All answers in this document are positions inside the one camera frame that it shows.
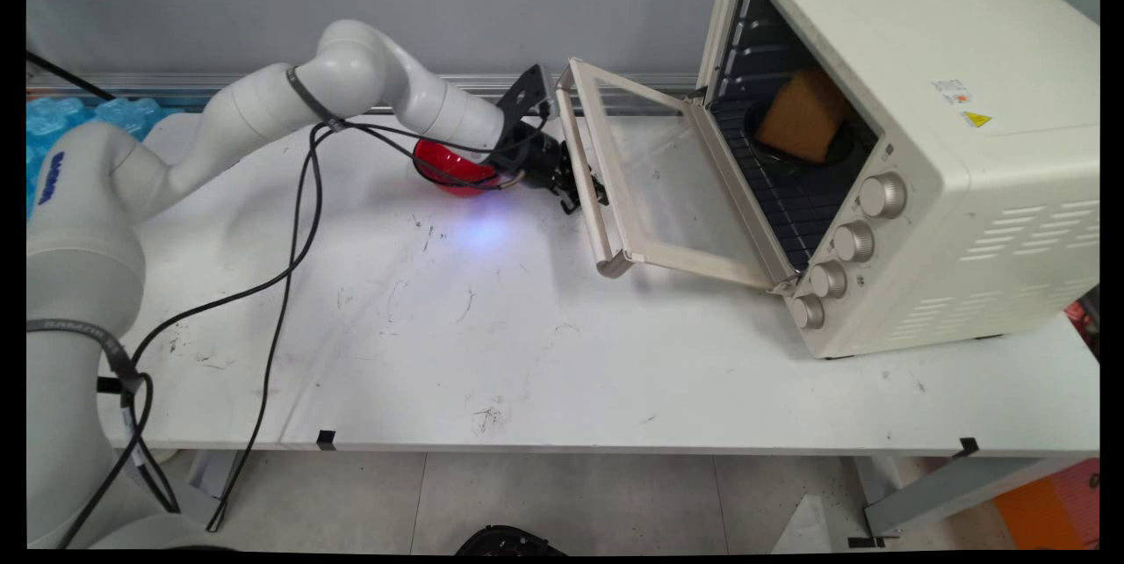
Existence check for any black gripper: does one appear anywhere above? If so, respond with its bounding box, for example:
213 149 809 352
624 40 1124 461
502 119 609 216

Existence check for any glass oven door cream frame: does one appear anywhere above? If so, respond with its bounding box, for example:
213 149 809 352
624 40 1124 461
554 57 802 295

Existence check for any black plate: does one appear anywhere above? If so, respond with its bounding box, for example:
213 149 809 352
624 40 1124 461
743 98 867 170

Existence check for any red bowl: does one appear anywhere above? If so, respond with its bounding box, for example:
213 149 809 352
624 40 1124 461
413 139 508 199

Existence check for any tan bread slice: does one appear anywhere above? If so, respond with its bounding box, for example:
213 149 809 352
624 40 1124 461
755 67 852 165

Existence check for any large silver oven knob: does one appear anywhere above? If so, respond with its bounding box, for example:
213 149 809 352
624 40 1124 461
858 172 908 221

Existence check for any black round floor object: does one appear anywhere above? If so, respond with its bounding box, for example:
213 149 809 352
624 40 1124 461
454 524 568 557

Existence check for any cream toaster oven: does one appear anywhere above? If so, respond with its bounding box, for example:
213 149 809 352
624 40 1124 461
697 0 1100 361

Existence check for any red object beside table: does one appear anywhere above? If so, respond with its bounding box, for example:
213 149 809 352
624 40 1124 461
1063 300 1100 356

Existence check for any blue bubble wrap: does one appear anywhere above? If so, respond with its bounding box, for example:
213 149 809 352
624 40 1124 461
26 96 165 215

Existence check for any orange box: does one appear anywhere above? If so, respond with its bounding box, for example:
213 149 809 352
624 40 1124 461
992 458 1100 552

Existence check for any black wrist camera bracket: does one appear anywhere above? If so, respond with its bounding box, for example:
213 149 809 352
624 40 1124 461
494 63 552 133

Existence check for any black wire oven rack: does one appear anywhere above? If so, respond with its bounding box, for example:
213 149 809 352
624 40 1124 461
710 95 879 273

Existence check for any black strap on arm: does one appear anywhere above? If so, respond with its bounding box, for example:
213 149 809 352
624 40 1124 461
285 64 345 134

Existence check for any long black cable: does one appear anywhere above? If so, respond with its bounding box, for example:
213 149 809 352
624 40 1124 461
53 120 328 549
206 127 328 534

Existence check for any grey table leg frame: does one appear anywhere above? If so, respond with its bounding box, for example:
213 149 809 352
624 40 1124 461
854 455 1083 540

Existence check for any grey strap on arm base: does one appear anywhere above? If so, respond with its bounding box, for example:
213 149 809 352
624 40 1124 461
26 318 147 395

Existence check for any thin black wall cable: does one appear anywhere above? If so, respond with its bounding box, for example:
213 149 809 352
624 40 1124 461
26 49 117 101

